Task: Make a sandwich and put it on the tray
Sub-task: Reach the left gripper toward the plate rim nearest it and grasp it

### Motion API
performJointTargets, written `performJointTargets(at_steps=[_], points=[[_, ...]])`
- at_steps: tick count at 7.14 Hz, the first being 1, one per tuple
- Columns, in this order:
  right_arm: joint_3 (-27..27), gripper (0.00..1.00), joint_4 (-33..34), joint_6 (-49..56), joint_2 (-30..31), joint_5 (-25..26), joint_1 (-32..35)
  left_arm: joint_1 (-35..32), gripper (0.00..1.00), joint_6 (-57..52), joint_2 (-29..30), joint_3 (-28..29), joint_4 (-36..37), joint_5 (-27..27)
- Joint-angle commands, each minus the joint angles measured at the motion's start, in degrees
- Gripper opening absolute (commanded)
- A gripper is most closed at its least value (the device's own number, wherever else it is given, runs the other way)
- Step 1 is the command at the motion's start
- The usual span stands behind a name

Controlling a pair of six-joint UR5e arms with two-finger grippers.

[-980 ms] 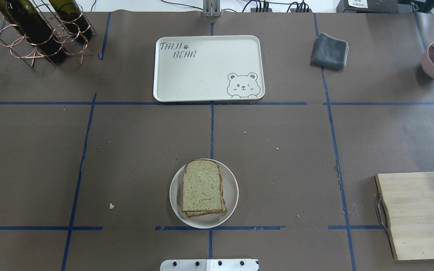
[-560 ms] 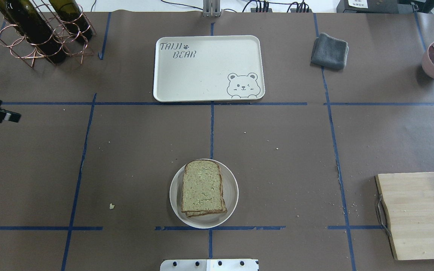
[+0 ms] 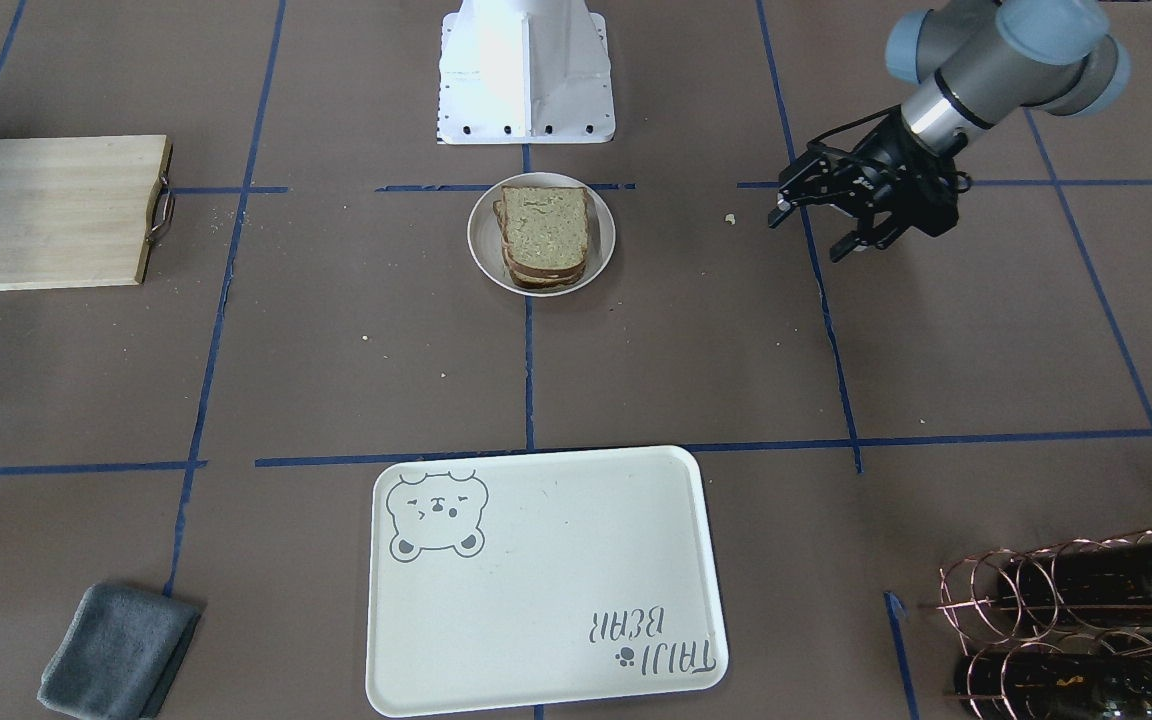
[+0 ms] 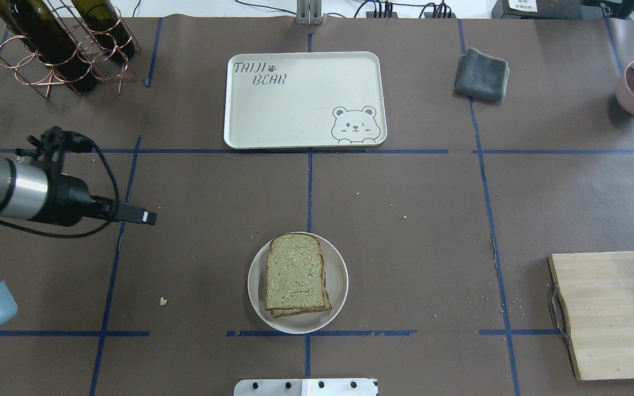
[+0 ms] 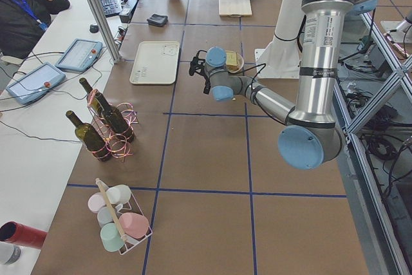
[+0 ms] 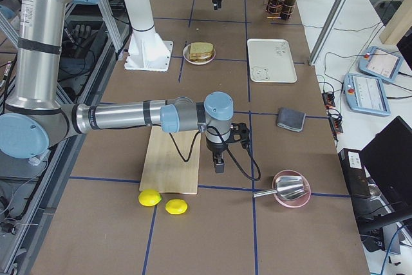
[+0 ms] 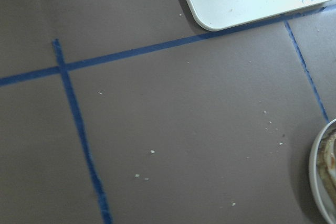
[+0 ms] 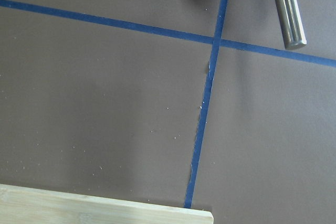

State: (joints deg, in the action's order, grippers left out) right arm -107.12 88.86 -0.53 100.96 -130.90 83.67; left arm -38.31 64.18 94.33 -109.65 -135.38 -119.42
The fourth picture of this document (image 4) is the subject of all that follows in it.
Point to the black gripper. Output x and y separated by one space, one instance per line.
69 199

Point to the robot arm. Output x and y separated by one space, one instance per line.
40 192

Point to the cream bear tray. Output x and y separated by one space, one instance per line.
302 100

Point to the dark wine bottle lower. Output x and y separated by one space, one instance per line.
101 17

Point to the dark wine bottle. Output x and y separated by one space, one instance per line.
41 32
101 17

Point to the dark wine bottle upper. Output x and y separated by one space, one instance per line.
41 32

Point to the grey folded cloth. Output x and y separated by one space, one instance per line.
481 76

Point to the wooden cutting board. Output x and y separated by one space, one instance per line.
596 293

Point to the copper wire bottle rack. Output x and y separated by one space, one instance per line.
30 71

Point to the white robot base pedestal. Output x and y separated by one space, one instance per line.
307 386

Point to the aluminium frame post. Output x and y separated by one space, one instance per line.
309 12

